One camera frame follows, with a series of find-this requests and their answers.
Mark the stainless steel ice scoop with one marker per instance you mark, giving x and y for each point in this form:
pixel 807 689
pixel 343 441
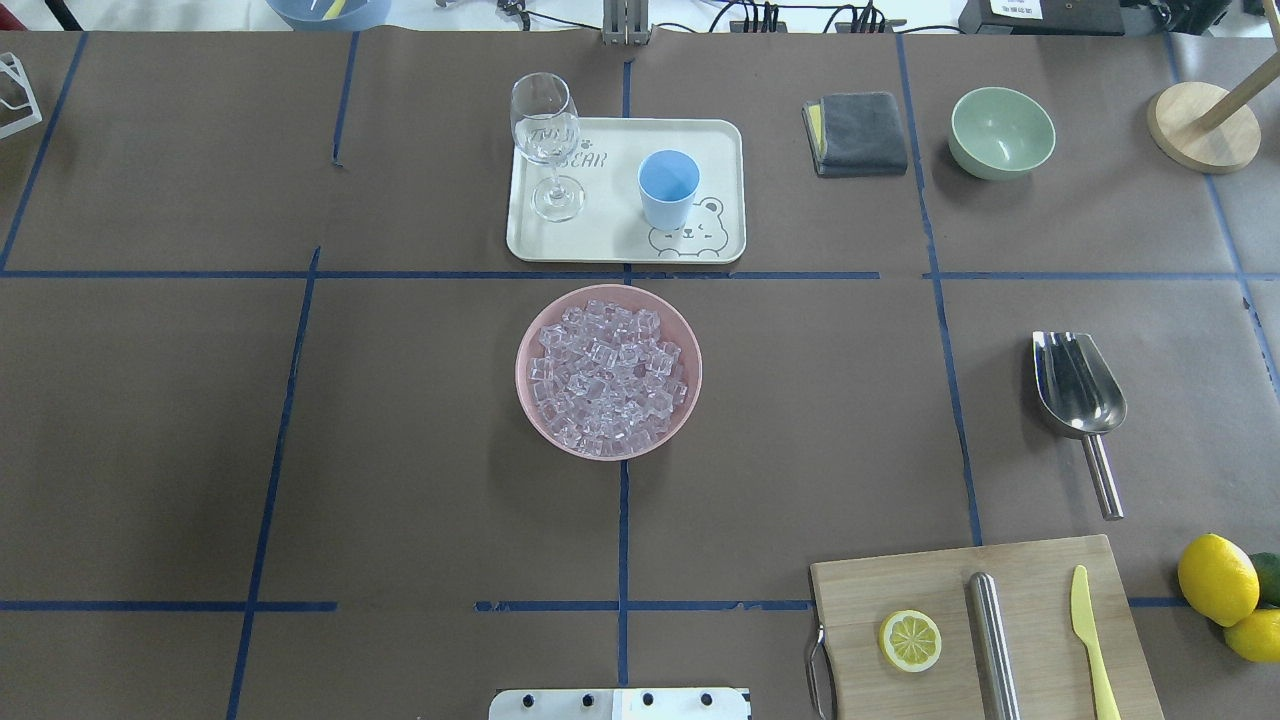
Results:
pixel 1080 396

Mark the pile of clear ice cubes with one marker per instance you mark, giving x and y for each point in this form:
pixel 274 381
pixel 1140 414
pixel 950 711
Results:
pixel 606 378

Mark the light blue cup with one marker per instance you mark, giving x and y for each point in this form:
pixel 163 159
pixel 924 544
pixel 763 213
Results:
pixel 668 180

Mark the pink bowl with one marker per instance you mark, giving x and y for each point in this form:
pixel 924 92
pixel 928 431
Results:
pixel 530 400

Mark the cream bear serving tray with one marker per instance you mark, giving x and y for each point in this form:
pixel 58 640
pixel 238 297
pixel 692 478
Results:
pixel 611 228

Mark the clear wine glass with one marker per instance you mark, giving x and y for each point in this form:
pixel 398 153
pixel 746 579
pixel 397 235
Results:
pixel 545 126

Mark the grey and yellow folded cloth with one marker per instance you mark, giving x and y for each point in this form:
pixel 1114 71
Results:
pixel 856 135

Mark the wooden cutting board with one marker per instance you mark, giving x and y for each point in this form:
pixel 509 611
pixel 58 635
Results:
pixel 1050 670

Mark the half lemon slice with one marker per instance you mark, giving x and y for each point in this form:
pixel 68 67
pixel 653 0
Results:
pixel 910 641

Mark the green ceramic bowl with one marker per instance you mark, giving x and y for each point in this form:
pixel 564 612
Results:
pixel 999 134

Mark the blue bowl at table edge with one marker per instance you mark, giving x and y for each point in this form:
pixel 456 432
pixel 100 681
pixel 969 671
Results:
pixel 338 16

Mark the steel cylinder muddler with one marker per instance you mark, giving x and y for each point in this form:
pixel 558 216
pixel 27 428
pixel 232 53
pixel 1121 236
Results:
pixel 992 650

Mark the yellow plastic knife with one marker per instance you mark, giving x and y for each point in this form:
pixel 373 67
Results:
pixel 1085 629

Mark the black box device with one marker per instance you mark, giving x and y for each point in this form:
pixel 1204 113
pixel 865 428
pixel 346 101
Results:
pixel 1089 18

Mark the yellow lemon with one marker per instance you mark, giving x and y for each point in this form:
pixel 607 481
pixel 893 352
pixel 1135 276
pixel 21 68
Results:
pixel 1256 638
pixel 1218 579

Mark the green lime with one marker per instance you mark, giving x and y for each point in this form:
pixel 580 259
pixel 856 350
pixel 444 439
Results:
pixel 1266 565

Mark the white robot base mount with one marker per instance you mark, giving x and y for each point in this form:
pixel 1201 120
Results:
pixel 623 703

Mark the white wire rack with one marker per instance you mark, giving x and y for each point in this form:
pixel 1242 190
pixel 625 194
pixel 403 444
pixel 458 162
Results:
pixel 19 105

